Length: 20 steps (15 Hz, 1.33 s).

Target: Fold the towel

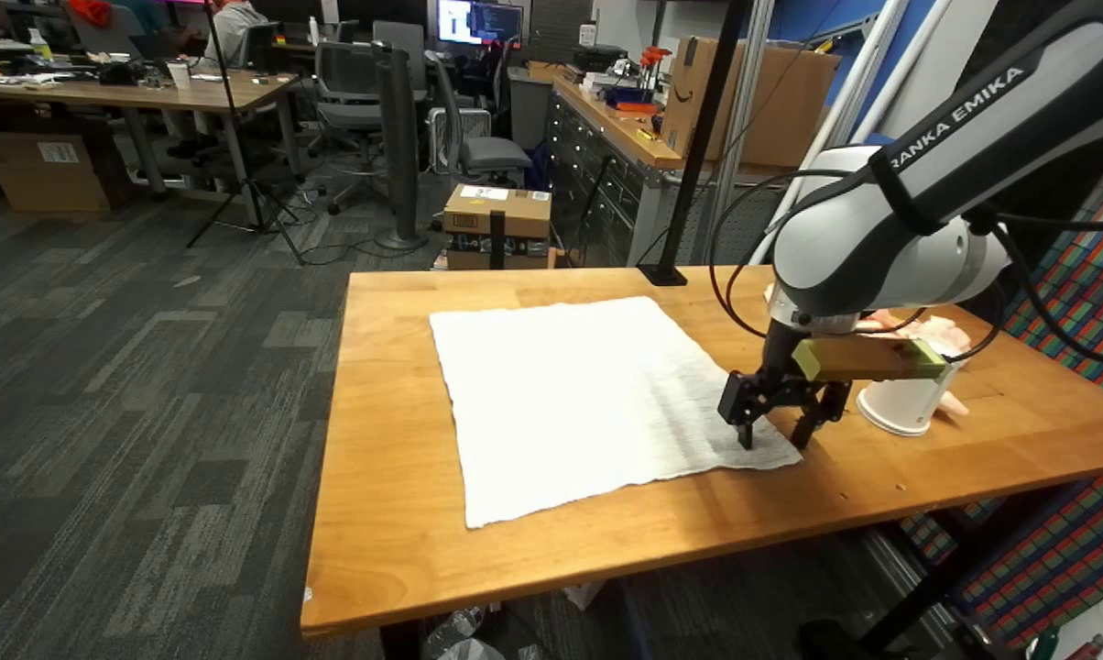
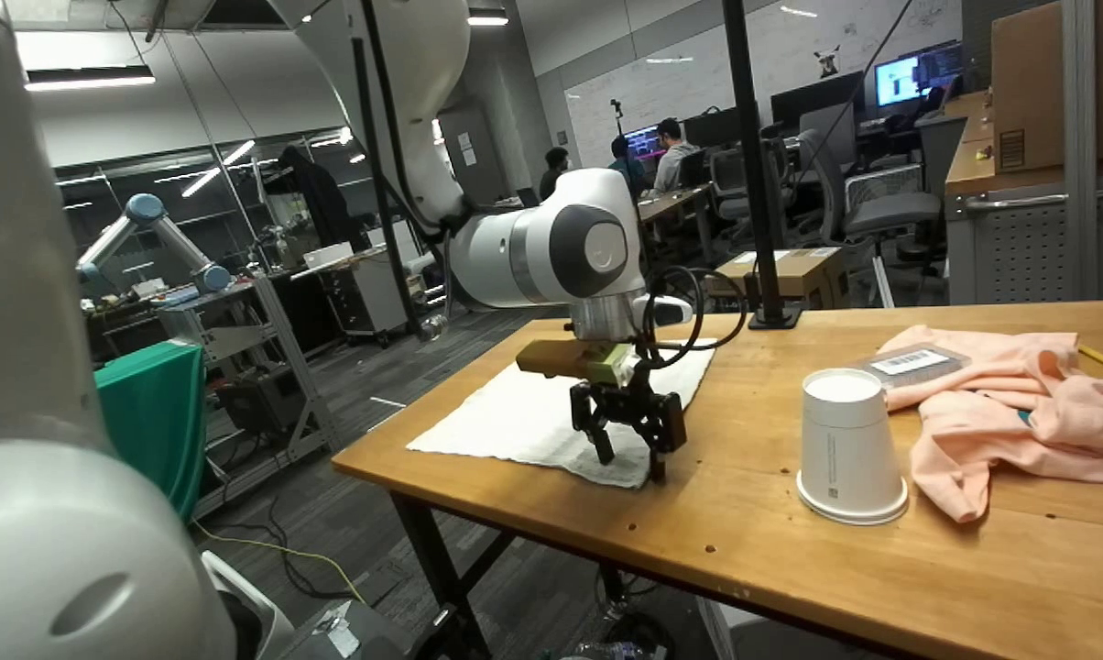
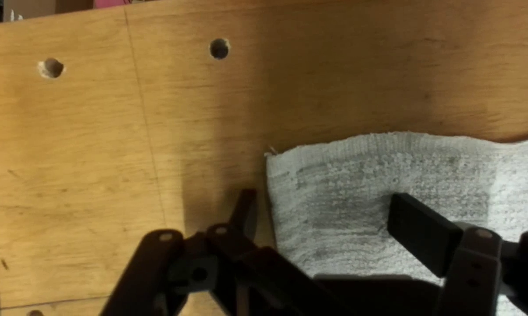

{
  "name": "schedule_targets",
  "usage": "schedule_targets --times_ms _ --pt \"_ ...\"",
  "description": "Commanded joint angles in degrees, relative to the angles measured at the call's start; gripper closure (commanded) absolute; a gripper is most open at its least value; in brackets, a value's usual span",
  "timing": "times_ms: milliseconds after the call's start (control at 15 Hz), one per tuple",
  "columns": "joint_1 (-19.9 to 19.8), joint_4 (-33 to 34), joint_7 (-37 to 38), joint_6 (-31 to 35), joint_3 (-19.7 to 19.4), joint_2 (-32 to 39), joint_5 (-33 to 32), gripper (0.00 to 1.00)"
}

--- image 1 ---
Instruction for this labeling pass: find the grey office chair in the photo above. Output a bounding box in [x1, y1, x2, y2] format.
[429, 58, 534, 191]

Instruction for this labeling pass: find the tan wrist camera block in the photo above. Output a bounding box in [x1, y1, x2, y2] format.
[792, 334, 953, 387]

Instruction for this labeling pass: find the large cardboard box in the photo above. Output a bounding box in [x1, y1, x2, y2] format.
[658, 33, 842, 176]

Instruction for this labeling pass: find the wooden office desk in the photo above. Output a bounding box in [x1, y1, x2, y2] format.
[0, 66, 304, 235]

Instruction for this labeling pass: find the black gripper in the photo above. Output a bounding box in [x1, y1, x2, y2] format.
[715, 321, 853, 455]

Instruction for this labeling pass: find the white cloth towel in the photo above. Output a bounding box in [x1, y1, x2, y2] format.
[425, 292, 805, 531]

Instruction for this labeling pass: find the computer monitor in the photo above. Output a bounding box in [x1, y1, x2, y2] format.
[431, 0, 529, 53]

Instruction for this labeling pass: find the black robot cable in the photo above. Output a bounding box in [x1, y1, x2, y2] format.
[707, 160, 871, 345]

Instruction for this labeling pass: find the black vertical pole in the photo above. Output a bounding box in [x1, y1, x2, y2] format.
[634, 0, 751, 289]

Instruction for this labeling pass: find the colourful striped partition panel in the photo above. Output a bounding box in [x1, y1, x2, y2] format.
[926, 158, 1103, 660]

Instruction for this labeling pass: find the cardboard box under desk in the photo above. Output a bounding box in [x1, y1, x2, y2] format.
[0, 125, 116, 225]

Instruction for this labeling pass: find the grey workbench cabinet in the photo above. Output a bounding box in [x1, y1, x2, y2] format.
[545, 77, 690, 273]

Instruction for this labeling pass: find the white paper cup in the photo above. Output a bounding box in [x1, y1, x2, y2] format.
[853, 365, 959, 439]

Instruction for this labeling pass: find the black tripod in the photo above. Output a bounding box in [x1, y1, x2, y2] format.
[181, 0, 310, 269]

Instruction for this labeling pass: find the grey metal post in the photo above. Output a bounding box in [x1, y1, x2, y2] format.
[707, 0, 784, 248]

